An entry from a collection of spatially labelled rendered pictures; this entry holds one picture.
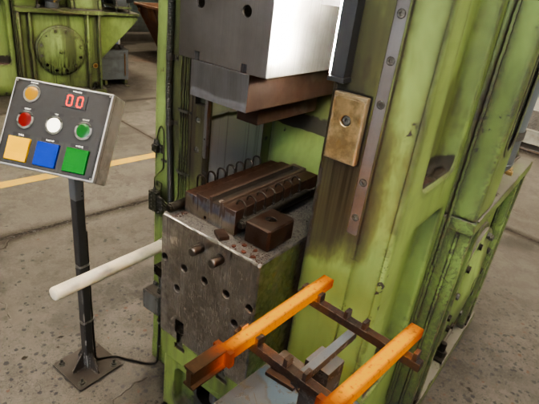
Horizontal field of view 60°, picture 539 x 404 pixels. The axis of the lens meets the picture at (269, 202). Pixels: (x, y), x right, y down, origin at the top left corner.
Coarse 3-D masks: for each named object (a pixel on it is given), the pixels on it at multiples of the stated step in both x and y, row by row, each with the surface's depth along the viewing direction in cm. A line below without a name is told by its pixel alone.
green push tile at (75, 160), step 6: (66, 150) 143; (72, 150) 143; (78, 150) 143; (84, 150) 142; (66, 156) 143; (72, 156) 143; (78, 156) 142; (84, 156) 142; (66, 162) 143; (72, 162) 142; (78, 162) 142; (84, 162) 142; (66, 168) 142; (72, 168) 142; (78, 168) 142; (84, 168) 142; (84, 174) 142
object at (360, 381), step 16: (400, 336) 92; (416, 336) 93; (384, 352) 87; (400, 352) 88; (368, 368) 82; (384, 368) 84; (352, 384) 78; (368, 384) 80; (320, 400) 74; (336, 400) 75; (352, 400) 77
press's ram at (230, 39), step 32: (192, 0) 117; (224, 0) 111; (256, 0) 105; (288, 0) 106; (320, 0) 116; (192, 32) 120; (224, 32) 114; (256, 32) 108; (288, 32) 110; (320, 32) 121; (224, 64) 116; (256, 64) 110; (288, 64) 115; (320, 64) 127
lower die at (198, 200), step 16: (272, 160) 170; (240, 176) 154; (256, 176) 153; (288, 176) 154; (304, 176) 157; (192, 192) 139; (208, 192) 138; (256, 192) 142; (272, 192) 143; (288, 192) 148; (192, 208) 140; (208, 208) 136; (224, 208) 132; (240, 208) 131; (224, 224) 134
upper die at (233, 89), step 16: (192, 64) 123; (208, 64) 120; (192, 80) 125; (208, 80) 121; (224, 80) 118; (240, 80) 115; (256, 80) 115; (272, 80) 121; (288, 80) 126; (304, 80) 132; (320, 80) 139; (208, 96) 123; (224, 96) 120; (240, 96) 116; (256, 96) 118; (272, 96) 123; (288, 96) 129; (304, 96) 136
